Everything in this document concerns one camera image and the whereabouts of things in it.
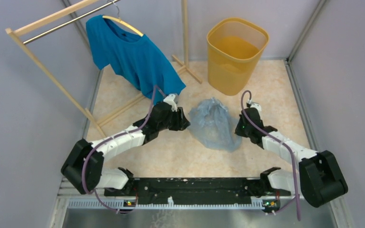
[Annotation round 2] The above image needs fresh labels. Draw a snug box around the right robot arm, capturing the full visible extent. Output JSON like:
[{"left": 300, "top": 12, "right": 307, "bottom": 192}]
[{"left": 235, "top": 107, "right": 349, "bottom": 208}]

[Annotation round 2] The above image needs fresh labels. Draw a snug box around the blue t-shirt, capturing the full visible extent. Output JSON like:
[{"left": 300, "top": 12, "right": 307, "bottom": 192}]
[{"left": 86, "top": 15, "right": 186, "bottom": 102}]

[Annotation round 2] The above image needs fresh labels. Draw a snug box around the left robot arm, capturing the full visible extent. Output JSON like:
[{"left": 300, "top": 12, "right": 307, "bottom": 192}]
[{"left": 61, "top": 102, "right": 191, "bottom": 196}]

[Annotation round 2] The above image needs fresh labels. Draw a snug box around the light blue plastic trash bag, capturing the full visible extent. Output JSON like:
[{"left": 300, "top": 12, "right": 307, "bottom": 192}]
[{"left": 188, "top": 97, "right": 242, "bottom": 152}]

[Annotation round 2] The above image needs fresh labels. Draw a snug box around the wooden clothes hanger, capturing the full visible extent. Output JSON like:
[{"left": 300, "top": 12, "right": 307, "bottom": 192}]
[{"left": 102, "top": 0, "right": 144, "bottom": 37}]

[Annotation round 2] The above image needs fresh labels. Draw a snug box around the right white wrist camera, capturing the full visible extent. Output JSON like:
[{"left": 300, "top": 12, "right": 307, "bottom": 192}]
[{"left": 246, "top": 99, "right": 262, "bottom": 113}]

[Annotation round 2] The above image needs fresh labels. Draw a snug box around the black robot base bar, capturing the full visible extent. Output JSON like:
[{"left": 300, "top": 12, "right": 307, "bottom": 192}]
[{"left": 104, "top": 177, "right": 290, "bottom": 205}]

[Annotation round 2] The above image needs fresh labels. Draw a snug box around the white toothed cable duct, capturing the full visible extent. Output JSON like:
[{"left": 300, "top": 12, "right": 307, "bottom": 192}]
[{"left": 68, "top": 197, "right": 265, "bottom": 210}]

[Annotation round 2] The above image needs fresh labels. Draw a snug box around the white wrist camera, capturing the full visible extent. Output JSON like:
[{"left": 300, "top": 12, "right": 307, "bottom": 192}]
[
  {"left": 163, "top": 93, "right": 179, "bottom": 112},
  {"left": 246, "top": 99, "right": 262, "bottom": 113}
]

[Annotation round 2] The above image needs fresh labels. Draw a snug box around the wooden clothes rack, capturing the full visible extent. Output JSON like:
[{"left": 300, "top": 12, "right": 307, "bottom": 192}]
[{"left": 5, "top": 0, "right": 203, "bottom": 139}]

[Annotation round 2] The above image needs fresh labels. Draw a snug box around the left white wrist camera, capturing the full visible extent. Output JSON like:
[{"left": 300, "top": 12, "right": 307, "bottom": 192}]
[{"left": 163, "top": 93, "right": 179, "bottom": 112}]

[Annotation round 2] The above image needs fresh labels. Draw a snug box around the yellow mesh trash bin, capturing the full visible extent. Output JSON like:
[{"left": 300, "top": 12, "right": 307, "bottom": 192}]
[{"left": 207, "top": 18, "right": 269, "bottom": 96}]

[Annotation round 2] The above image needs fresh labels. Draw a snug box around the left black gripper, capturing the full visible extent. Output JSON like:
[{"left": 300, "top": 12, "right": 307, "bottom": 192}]
[{"left": 158, "top": 107, "right": 191, "bottom": 132}]

